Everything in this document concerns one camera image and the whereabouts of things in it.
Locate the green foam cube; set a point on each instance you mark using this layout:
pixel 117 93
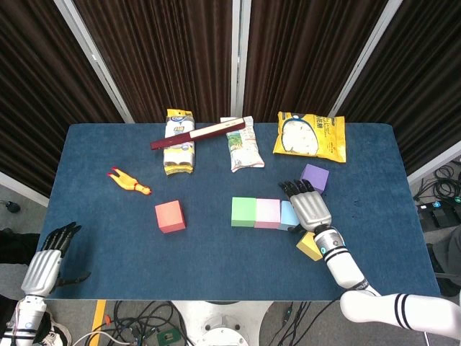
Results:
pixel 243 212

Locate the yellow foam cube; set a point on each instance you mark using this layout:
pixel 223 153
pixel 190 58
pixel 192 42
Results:
pixel 309 247

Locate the small green box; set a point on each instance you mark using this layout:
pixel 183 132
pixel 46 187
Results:
pixel 167 337

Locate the black clothed person leg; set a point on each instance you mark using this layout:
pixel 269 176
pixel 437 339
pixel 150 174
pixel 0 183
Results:
pixel 18 248

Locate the blue fabric table cover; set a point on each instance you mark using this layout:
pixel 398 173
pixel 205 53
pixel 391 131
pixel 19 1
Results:
pixel 144 259

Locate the yellow rubber chicken toy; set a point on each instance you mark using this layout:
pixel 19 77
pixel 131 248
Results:
pixel 126 179

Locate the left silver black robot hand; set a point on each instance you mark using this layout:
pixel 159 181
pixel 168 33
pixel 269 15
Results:
pixel 41 272

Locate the white green snack bag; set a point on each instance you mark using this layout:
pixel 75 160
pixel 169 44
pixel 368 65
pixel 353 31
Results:
pixel 243 151

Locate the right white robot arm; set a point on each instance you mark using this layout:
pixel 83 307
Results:
pixel 342 263

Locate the grey clothed person leg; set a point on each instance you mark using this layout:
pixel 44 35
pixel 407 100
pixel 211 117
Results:
pixel 450 252

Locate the pink foam cube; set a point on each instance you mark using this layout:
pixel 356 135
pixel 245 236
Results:
pixel 267 212

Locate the dark red flat box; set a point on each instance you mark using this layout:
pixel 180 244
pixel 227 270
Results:
pixel 180 138

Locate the white black sneaker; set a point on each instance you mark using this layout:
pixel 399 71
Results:
pixel 59 333

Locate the dark brown curtain panel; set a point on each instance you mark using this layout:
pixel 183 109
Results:
pixel 299 54
pixel 36 90
pixel 425 90
pixel 162 54

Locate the large yellow snack bag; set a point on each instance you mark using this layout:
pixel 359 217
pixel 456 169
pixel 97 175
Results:
pixel 306 137

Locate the black power strip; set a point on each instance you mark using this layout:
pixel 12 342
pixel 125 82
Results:
pixel 439 216

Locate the light blue foam cube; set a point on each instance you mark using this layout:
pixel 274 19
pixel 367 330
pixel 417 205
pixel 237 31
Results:
pixel 288 216

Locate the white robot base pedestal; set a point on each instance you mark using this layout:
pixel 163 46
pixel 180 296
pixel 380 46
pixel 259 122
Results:
pixel 219 324

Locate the small black floor object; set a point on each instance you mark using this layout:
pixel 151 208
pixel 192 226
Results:
pixel 13 207

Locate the purple foam cube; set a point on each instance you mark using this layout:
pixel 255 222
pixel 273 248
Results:
pixel 318 176

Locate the red foam cube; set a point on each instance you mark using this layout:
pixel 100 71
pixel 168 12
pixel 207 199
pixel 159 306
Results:
pixel 169 216

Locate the yellow white cookie pack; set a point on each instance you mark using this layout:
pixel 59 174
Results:
pixel 179 158

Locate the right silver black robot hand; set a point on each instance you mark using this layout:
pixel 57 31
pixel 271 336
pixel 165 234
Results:
pixel 311 210

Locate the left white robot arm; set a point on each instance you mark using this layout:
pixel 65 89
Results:
pixel 27 319

